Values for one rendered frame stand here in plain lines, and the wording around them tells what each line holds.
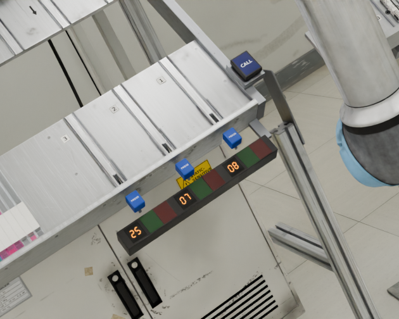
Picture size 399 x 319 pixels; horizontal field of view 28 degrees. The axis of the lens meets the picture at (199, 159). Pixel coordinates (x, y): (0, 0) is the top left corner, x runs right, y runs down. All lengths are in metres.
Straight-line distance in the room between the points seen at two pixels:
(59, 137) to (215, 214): 0.52
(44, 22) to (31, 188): 0.38
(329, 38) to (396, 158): 0.19
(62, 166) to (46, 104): 1.93
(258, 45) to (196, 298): 2.04
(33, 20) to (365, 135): 0.82
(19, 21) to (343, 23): 0.83
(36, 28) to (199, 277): 0.69
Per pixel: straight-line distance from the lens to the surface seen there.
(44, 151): 1.50
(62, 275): 1.78
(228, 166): 1.47
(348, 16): 1.02
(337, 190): 2.71
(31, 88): 3.38
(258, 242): 1.95
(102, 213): 1.45
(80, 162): 1.48
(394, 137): 1.09
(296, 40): 3.86
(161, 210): 1.43
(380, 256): 2.29
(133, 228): 1.42
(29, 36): 1.65
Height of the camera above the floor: 1.20
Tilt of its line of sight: 20 degrees down
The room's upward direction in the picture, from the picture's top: 27 degrees counter-clockwise
